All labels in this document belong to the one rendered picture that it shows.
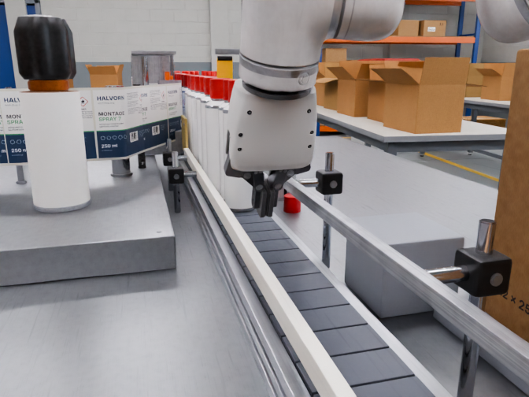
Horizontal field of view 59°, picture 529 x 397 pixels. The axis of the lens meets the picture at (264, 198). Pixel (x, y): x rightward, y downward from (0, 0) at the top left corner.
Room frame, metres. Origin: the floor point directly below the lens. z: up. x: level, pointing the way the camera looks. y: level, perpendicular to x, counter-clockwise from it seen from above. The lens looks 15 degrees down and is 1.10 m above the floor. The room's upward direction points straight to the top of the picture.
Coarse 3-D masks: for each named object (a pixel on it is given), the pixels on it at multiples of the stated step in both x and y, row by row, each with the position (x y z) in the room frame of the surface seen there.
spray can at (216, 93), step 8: (216, 80) 0.83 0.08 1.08; (216, 88) 0.83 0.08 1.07; (216, 96) 0.83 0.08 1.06; (208, 104) 0.83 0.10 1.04; (216, 104) 0.82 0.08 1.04; (208, 112) 0.83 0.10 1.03; (216, 112) 0.82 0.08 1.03; (208, 120) 0.83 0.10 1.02; (216, 120) 0.82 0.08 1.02; (208, 128) 0.83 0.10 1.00; (216, 128) 0.82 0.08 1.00; (208, 136) 0.83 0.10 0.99; (216, 136) 0.82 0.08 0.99; (208, 144) 0.83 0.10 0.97; (216, 144) 0.82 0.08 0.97; (208, 152) 0.83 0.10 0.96; (216, 152) 0.82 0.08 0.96; (208, 160) 0.83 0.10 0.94; (216, 160) 0.82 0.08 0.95; (208, 168) 0.83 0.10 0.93; (216, 168) 0.82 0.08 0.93; (208, 176) 0.83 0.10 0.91; (216, 176) 0.82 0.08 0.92; (216, 184) 0.82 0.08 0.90
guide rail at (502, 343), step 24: (312, 192) 0.54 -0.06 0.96; (336, 216) 0.44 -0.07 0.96; (360, 240) 0.39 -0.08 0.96; (384, 264) 0.35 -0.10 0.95; (408, 264) 0.33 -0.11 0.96; (432, 288) 0.29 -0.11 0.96; (456, 312) 0.26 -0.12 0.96; (480, 312) 0.25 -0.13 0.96; (480, 336) 0.24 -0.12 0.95; (504, 336) 0.23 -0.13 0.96; (504, 360) 0.22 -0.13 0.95; (528, 360) 0.21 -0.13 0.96; (528, 384) 0.20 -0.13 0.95
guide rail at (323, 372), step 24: (192, 168) 0.96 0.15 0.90; (216, 192) 0.71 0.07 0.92; (240, 240) 0.50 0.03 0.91; (264, 264) 0.43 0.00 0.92; (264, 288) 0.40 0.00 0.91; (288, 312) 0.34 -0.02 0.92; (288, 336) 0.33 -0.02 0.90; (312, 336) 0.30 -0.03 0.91; (312, 360) 0.28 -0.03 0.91; (336, 384) 0.25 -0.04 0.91
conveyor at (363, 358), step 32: (256, 224) 0.66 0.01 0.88; (288, 256) 0.54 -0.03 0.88; (256, 288) 0.45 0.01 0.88; (288, 288) 0.45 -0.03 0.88; (320, 288) 0.45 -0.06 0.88; (320, 320) 0.39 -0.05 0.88; (352, 320) 0.39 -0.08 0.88; (288, 352) 0.34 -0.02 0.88; (352, 352) 0.34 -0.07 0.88; (384, 352) 0.34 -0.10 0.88; (352, 384) 0.30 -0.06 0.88; (384, 384) 0.30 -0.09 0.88; (416, 384) 0.30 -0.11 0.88
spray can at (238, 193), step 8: (232, 80) 0.73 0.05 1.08; (232, 88) 0.73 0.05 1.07; (224, 112) 0.73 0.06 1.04; (224, 120) 0.73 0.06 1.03; (224, 128) 0.73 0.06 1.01; (224, 136) 0.74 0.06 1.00; (224, 152) 0.74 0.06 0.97; (224, 160) 0.74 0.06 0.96; (224, 176) 0.74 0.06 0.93; (224, 184) 0.74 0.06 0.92; (232, 184) 0.72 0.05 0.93; (240, 184) 0.72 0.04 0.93; (248, 184) 0.73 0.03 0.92; (224, 192) 0.74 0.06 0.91; (232, 192) 0.72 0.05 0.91; (240, 192) 0.72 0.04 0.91; (248, 192) 0.73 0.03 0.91; (224, 200) 0.74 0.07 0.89; (232, 200) 0.72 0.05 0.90; (240, 200) 0.72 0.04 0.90; (248, 200) 0.73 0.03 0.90; (232, 208) 0.72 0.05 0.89; (240, 208) 0.72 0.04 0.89; (248, 208) 0.73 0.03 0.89
